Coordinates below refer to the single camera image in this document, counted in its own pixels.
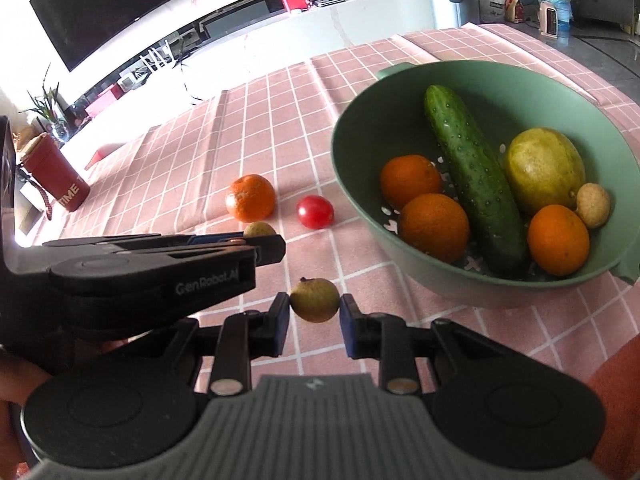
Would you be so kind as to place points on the green colander bowl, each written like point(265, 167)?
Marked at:
point(387, 120)

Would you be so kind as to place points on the large orange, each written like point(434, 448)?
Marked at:
point(436, 225)

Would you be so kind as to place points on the red box on console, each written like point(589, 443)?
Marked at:
point(295, 5)

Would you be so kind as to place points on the yellow green mango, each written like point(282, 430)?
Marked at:
point(543, 168)

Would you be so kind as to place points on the white marble tv console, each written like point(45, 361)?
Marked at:
point(252, 52)

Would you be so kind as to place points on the person left hand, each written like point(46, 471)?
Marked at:
point(19, 378)

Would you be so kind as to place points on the small potted orchid plant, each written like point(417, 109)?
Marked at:
point(47, 107)

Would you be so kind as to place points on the red cherry tomato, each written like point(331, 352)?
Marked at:
point(315, 212)

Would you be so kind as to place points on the pink checkered tablecloth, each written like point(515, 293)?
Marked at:
point(173, 179)

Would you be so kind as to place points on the silver pedal trash bin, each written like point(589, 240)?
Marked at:
point(455, 13)

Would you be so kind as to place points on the small yellow longan fruit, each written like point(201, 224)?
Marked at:
point(593, 205)

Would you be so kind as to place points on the white wifi router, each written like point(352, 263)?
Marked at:
point(157, 57)

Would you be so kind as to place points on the small brown kiwi fruit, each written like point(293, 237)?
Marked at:
point(315, 300)

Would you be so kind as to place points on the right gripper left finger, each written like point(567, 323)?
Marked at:
point(243, 338)

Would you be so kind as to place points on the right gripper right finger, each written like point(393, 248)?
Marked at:
point(384, 338)

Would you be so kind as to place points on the green cucumber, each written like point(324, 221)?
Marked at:
point(481, 184)

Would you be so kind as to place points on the red time cup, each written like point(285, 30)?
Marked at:
point(44, 161)

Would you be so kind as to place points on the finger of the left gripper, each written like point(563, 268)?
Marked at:
point(270, 249)
point(128, 240)

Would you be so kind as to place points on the pink red box left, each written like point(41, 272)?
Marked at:
point(105, 99)

